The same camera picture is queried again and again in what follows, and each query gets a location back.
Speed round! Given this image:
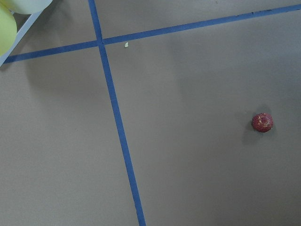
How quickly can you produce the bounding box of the red strawberry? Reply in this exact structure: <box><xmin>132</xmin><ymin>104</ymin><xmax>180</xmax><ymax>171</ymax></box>
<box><xmin>251</xmin><ymin>113</ymin><xmax>274</xmax><ymax>133</ymax></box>

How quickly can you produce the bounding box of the white wire cup rack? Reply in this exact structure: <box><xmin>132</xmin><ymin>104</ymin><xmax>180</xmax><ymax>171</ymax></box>
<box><xmin>0</xmin><ymin>11</ymin><xmax>43</xmax><ymax>66</ymax></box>

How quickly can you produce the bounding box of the yellow plastic cup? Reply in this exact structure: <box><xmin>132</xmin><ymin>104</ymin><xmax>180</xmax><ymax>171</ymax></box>
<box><xmin>0</xmin><ymin>3</ymin><xmax>17</xmax><ymax>56</ymax></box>

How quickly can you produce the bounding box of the white plastic cup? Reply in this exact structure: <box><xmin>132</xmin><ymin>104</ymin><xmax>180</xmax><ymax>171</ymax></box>
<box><xmin>0</xmin><ymin>0</ymin><xmax>52</xmax><ymax>15</ymax></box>

